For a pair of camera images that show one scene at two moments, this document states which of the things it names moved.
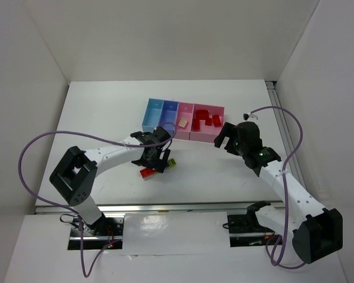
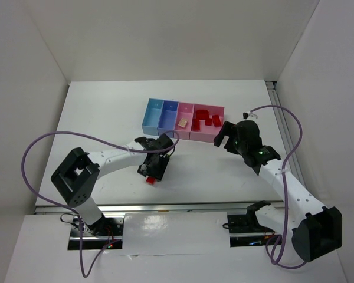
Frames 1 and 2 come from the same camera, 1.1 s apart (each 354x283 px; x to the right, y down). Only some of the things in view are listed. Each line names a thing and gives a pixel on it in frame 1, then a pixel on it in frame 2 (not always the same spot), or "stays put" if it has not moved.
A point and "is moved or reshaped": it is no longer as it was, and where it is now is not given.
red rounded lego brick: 202,114 stays put
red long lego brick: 147,172 is moved or reshaped
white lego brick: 183,122 stays put
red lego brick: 208,122 stays put
